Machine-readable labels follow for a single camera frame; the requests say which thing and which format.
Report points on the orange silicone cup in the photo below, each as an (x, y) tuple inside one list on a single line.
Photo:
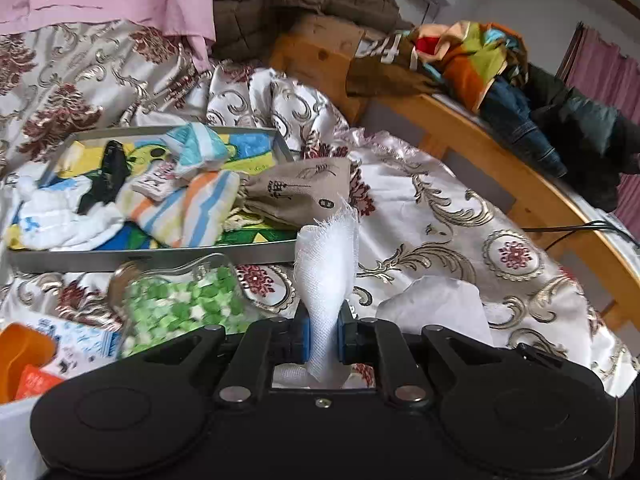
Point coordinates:
[(20, 355)]

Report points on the wooden bed frame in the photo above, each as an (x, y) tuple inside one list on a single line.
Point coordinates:
[(500, 160)]

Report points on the cartoon character white towel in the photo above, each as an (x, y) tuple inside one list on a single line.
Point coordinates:
[(152, 182)]

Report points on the blue white printed packet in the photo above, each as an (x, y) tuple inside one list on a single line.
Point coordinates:
[(80, 342)]

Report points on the white orange medicine box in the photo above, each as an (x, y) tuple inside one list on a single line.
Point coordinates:
[(20, 410)]

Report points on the grey metal tray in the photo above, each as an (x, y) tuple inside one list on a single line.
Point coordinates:
[(150, 260)]

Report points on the white gauze cloth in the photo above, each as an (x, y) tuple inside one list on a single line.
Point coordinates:
[(325, 270)]

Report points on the yellow blue cartoon cloth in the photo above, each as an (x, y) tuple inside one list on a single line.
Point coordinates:
[(250, 155)]

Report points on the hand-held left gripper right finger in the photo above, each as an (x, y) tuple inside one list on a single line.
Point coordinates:
[(345, 332)]

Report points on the pink curtain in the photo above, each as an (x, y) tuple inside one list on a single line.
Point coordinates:
[(600, 60)]

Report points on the dark green garment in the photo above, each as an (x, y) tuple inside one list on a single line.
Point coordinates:
[(590, 125)]

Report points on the blue jeans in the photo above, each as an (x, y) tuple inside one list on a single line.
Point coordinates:
[(515, 125)]

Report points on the fluffy white blue-marked towel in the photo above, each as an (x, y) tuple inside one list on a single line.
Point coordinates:
[(55, 225)]

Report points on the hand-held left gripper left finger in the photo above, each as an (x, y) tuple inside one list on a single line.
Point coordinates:
[(301, 332)]

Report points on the clear bag of green pieces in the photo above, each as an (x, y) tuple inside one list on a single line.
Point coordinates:
[(185, 305)]

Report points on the pastel striped cloth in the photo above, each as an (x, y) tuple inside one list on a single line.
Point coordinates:
[(190, 210)]

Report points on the black cloth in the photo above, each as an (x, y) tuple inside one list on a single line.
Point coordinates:
[(107, 175)]

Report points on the thin white cloth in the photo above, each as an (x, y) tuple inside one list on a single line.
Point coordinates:
[(435, 305)]

